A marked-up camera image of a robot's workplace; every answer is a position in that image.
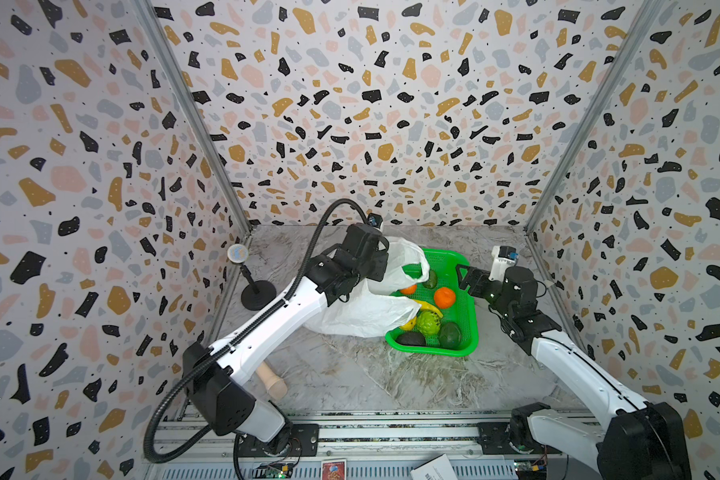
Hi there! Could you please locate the white plastic bag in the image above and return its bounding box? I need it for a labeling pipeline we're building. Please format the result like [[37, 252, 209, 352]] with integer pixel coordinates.
[[305, 237, 430, 338]]

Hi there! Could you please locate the small orange fruit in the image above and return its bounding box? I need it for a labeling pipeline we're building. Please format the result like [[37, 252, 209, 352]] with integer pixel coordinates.
[[399, 284, 418, 296]]

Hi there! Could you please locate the orange fruit large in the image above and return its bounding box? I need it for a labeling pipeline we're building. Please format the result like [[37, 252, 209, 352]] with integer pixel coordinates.
[[433, 287, 457, 310]]

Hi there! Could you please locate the green avocado back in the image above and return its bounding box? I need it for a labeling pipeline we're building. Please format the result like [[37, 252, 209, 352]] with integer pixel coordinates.
[[422, 269, 438, 290]]

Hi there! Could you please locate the dark green avocado front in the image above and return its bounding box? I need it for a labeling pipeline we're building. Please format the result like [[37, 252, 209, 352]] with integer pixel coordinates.
[[438, 322, 462, 350]]

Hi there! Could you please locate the yellow banana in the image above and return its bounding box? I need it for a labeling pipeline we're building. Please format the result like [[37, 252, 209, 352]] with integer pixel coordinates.
[[416, 300, 443, 319]]

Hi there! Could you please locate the yellow lemon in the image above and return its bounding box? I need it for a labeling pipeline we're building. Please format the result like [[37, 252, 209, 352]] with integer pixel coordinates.
[[401, 318, 417, 331]]

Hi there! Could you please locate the light green custard apple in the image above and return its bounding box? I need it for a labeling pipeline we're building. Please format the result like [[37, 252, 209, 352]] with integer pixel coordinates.
[[415, 310, 442, 337]]

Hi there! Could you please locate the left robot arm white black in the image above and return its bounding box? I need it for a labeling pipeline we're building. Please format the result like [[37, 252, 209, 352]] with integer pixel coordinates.
[[184, 223, 389, 453]]

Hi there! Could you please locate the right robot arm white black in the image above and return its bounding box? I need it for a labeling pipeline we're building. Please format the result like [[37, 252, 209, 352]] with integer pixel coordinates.
[[456, 265, 692, 479]]

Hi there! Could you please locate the green plastic basket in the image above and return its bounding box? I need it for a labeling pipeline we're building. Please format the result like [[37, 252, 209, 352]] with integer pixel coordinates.
[[385, 248, 479, 357]]

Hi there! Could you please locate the black avocado dark fruit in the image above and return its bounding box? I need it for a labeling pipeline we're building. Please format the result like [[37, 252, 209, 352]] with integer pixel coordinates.
[[396, 331, 427, 347]]

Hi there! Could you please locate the blue white microphone on stand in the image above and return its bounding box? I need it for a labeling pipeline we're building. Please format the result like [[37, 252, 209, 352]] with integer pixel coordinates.
[[227, 243, 277, 311]]

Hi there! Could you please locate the beige wooden pestle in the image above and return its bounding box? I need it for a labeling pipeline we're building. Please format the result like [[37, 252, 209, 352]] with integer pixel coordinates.
[[256, 362, 288, 400]]

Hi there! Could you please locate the small circuit board right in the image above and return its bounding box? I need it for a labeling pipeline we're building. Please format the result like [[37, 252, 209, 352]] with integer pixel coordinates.
[[513, 460, 547, 480]]

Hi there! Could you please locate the small circuit board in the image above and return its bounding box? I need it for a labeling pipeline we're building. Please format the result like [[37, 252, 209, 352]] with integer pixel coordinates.
[[513, 460, 547, 480], [252, 463, 293, 479]]

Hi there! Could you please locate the white paper sheet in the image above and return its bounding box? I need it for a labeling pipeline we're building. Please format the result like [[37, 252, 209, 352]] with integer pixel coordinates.
[[410, 454, 458, 480]]

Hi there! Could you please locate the red card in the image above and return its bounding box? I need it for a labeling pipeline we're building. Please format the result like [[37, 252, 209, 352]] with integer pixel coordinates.
[[320, 459, 347, 480]]

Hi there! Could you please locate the small circuit board left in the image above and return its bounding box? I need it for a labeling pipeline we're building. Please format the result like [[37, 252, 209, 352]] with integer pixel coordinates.
[[252, 463, 293, 479]]

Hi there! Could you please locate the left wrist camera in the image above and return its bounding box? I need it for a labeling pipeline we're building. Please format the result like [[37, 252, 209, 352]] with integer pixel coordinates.
[[367, 213, 383, 230]]

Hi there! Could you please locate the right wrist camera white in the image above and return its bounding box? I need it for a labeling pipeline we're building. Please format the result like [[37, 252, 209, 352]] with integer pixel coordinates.
[[489, 245, 518, 282]]

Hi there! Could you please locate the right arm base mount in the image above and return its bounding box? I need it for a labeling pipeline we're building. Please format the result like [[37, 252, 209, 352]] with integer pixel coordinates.
[[476, 421, 560, 456]]

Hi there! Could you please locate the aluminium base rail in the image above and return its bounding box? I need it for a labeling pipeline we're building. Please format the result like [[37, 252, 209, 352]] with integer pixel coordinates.
[[142, 411, 599, 479]]

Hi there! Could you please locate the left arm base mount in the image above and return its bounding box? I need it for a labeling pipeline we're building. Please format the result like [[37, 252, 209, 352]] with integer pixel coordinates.
[[235, 423, 320, 459]]

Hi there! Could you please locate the black corrugated cable hose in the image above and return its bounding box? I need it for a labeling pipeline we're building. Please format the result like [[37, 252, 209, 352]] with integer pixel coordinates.
[[142, 197, 370, 464]]

